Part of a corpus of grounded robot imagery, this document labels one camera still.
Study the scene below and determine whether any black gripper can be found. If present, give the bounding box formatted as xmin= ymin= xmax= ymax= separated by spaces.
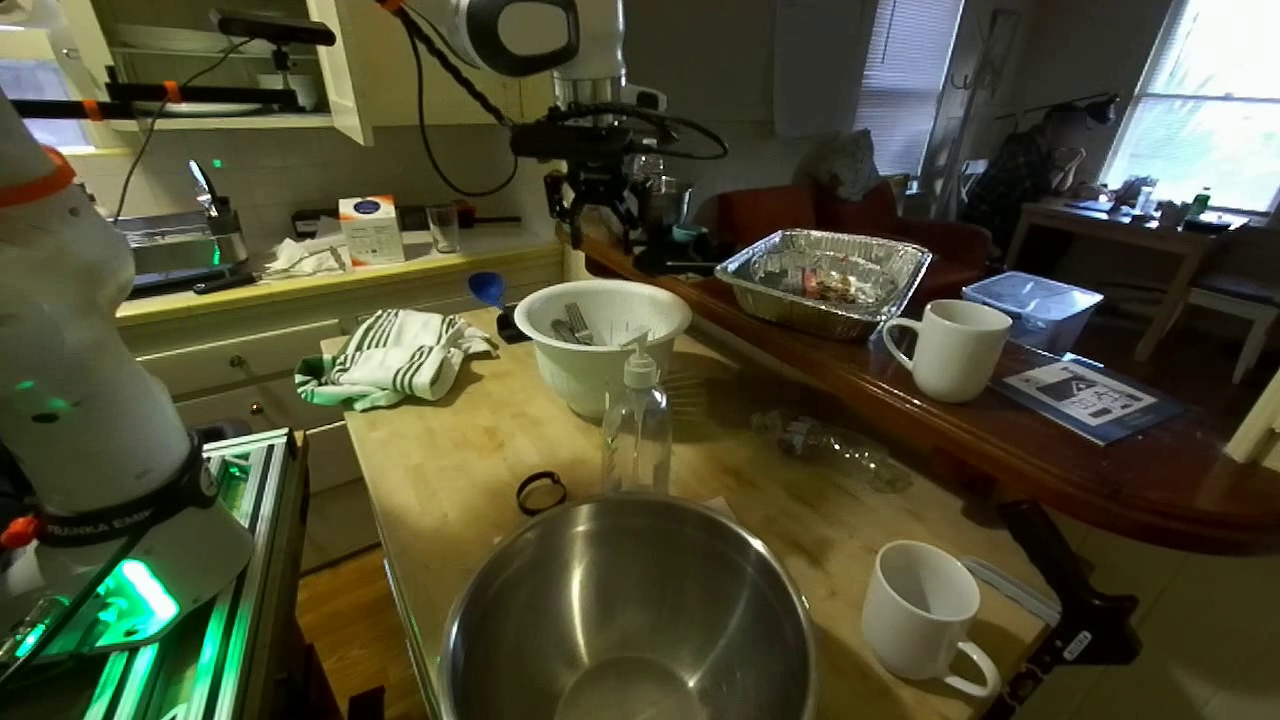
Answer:
xmin=543 ymin=150 xmax=650 ymax=255

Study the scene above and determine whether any small white mug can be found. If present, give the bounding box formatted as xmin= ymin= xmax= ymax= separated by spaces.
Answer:
xmin=856 ymin=537 xmax=1006 ymax=701

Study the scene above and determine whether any clear water bottle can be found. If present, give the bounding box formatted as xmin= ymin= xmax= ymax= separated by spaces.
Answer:
xmin=630 ymin=149 xmax=674 ymax=241

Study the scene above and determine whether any blue ball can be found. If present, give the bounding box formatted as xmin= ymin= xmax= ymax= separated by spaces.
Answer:
xmin=467 ymin=268 xmax=512 ymax=313

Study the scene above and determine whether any white ceramic bowl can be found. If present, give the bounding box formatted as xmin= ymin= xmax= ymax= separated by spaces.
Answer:
xmin=512 ymin=274 xmax=696 ymax=424

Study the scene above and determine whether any aluminium foil tray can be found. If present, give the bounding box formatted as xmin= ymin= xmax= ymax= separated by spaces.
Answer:
xmin=713 ymin=225 xmax=935 ymax=345

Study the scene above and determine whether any clear pump bottle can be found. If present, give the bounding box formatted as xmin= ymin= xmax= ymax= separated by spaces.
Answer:
xmin=597 ymin=330 xmax=677 ymax=500

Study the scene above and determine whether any white box with orange print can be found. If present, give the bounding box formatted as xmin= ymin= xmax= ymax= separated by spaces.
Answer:
xmin=336 ymin=193 xmax=409 ymax=270

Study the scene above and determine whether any white green striped towel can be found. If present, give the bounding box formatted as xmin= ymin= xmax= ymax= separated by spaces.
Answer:
xmin=293 ymin=304 xmax=499 ymax=416

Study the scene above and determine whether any grey cushion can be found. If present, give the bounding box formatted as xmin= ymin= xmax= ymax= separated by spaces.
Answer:
xmin=795 ymin=126 xmax=884 ymax=204

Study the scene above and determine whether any white paper pile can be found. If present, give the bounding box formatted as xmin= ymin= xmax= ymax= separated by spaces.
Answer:
xmin=266 ymin=227 xmax=353 ymax=278

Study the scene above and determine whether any crumpled clear plastic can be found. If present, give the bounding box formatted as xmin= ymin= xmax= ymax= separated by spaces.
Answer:
xmin=755 ymin=409 xmax=917 ymax=491

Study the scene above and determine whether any narrow window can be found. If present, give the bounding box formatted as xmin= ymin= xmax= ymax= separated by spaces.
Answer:
xmin=851 ymin=0 xmax=967 ymax=174

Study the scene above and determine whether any tall white mug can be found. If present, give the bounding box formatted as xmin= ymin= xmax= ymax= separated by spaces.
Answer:
xmin=876 ymin=296 xmax=1018 ymax=409

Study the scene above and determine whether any cream cabinet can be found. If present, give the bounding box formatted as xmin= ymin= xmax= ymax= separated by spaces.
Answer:
xmin=111 ymin=244 xmax=563 ymax=444

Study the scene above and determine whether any steel mixing bowl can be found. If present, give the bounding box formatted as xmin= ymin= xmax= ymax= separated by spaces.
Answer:
xmin=435 ymin=491 xmax=822 ymax=720

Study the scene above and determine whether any black metal desk device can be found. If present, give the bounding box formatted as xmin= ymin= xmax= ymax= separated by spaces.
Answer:
xmin=125 ymin=155 xmax=266 ymax=296

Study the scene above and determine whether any dark figure by window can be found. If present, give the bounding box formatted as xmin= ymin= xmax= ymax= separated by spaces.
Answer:
xmin=959 ymin=92 xmax=1126 ymax=255

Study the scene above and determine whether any clear plastic lidded container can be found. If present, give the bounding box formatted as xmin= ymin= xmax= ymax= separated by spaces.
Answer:
xmin=959 ymin=268 xmax=1110 ymax=357

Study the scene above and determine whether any blue printed booklet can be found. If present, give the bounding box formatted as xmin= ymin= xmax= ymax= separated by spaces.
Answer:
xmin=995 ymin=353 xmax=1186 ymax=453

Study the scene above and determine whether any wooden desk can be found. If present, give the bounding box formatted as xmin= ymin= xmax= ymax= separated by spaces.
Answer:
xmin=1006 ymin=195 xmax=1252 ymax=362

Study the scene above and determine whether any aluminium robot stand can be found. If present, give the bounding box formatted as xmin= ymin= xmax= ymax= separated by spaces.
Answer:
xmin=0 ymin=424 xmax=311 ymax=720

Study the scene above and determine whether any dark wooden counter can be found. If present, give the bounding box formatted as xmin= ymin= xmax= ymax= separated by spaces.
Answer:
xmin=557 ymin=204 xmax=1280 ymax=554

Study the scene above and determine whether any bright large window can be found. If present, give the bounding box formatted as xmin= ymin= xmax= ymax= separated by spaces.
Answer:
xmin=1099 ymin=0 xmax=1280 ymax=217

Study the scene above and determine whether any wooden chair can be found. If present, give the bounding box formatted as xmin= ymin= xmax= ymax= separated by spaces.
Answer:
xmin=1186 ymin=225 xmax=1280 ymax=392

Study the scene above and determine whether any black rubber ring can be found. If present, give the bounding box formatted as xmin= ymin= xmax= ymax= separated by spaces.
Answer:
xmin=512 ymin=466 xmax=575 ymax=521

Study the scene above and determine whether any cream wall shelf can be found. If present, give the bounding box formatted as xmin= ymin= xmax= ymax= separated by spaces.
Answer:
xmin=0 ymin=0 xmax=380 ymax=150

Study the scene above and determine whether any black bar camera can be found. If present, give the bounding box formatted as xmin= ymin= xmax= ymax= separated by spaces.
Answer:
xmin=215 ymin=9 xmax=342 ymax=52

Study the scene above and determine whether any black clamp mount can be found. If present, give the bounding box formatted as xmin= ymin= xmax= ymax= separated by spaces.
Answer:
xmin=992 ymin=494 xmax=1144 ymax=670

